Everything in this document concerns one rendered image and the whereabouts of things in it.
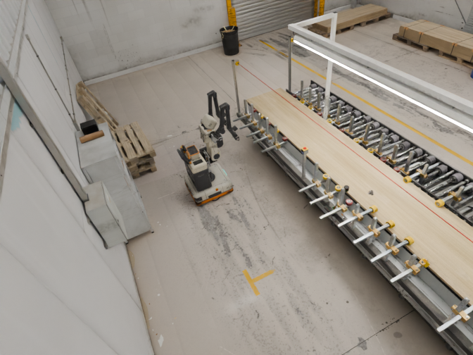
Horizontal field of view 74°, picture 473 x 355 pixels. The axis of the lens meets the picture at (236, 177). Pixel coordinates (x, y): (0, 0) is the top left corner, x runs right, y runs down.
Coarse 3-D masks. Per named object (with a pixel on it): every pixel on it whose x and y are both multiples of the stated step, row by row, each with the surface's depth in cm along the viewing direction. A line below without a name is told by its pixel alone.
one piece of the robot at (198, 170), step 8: (184, 152) 494; (200, 152) 494; (200, 160) 479; (192, 168) 468; (200, 168) 473; (208, 168) 517; (192, 176) 489; (200, 176) 483; (208, 176) 490; (200, 184) 492; (208, 184) 500
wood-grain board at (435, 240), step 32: (256, 96) 581; (288, 96) 568; (288, 128) 497; (320, 128) 488; (320, 160) 434; (352, 160) 427; (352, 192) 385; (384, 192) 379; (416, 192) 374; (384, 224) 346; (416, 224) 342; (448, 256) 310
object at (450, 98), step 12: (336, 12) 402; (300, 24) 389; (312, 36) 355; (336, 48) 326; (348, 48) 319; (360, 60) 302; (372, 60) 294; (384, 72) 281; (396, 72) 273; (408, 84) 264; (420, 84) 254; (444, 96) 239; (456, 96) 235; (324, 108) 498; (468, 108) 226
